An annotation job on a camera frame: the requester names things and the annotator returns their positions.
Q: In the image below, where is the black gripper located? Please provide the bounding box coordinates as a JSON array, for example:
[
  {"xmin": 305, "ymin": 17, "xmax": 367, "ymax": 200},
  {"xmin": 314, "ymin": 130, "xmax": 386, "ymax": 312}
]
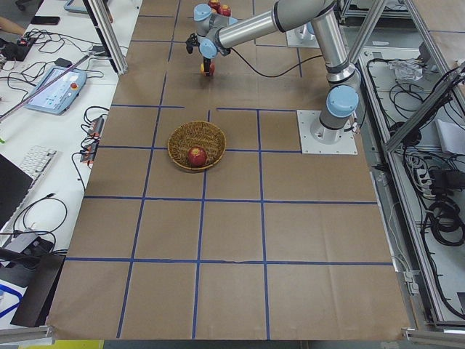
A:
[
  {"xmin": 202, "ymin": 57, "xmax": 214, "ymax": 73},
  {"xmin": 185, "ymin": 33, "xmax": 200, "ymax": 54}
]

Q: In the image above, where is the yellow red apple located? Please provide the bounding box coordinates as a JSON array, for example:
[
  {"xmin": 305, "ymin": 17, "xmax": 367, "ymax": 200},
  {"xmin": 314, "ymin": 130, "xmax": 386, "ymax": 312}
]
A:
[{"xmin": 201, "ymin": 63, "xmax": 215, "ymax": 76}]

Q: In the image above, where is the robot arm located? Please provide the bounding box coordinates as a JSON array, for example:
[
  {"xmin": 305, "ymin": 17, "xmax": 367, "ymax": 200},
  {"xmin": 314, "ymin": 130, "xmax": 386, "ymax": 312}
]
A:
[{"xmin": 185, "ymin": 1, "xmax": 360, "ymax": 145}]

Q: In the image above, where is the red apple on plate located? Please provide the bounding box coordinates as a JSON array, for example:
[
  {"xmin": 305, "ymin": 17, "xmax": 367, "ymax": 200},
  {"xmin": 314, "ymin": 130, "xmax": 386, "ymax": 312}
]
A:
[
  {"xmin": 217, "ymin": 4, "xmax": 232, "ymax": 17},
  {"xmin": 208, "ymin": 0, "xmax": 221, "ymax": 12}
]

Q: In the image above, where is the woven wicker basket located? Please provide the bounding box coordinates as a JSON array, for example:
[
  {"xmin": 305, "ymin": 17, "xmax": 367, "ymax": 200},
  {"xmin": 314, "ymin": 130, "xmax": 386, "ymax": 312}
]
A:
[{"xmin": 167, "ymin": 121, "xmax": 226, "ymax": 172}]

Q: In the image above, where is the dark red apple in basket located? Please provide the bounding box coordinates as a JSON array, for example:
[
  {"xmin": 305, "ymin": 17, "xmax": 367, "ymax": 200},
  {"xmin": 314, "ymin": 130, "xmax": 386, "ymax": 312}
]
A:
[{"xmin": 187, "ymin": 146, "xmax": 208, "ymax": 168}]

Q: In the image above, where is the teach pendant tablet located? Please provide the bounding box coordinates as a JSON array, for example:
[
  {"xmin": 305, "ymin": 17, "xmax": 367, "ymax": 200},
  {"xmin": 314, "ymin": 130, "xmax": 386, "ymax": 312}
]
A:
[{"xmin": 25, "ymin": 65, "xmax": 87, "ymax": 115}]

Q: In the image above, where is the white keyboard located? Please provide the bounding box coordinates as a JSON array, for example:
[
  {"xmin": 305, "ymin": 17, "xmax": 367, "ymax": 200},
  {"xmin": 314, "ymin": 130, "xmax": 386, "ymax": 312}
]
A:
[{"xmin": 19, "ymin": 145, "xmax": 57, "ymax": 185}]

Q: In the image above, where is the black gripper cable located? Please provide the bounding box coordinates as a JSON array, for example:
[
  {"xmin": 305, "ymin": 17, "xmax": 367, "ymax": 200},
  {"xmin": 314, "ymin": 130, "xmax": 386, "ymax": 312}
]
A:
[{"xmin": 228, "ymin": 47, "xmax": 324, "ymax": 78}]

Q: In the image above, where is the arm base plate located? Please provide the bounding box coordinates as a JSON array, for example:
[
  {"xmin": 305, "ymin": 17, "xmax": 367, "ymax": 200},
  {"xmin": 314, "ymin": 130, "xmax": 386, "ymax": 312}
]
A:
[
  {"xmin": 296, "ymin": 110, "xmax": 358, "ymax": 156},
  {"xmin": 286, "ymin": 23, "xmax": 320, "ymax": 49}
]

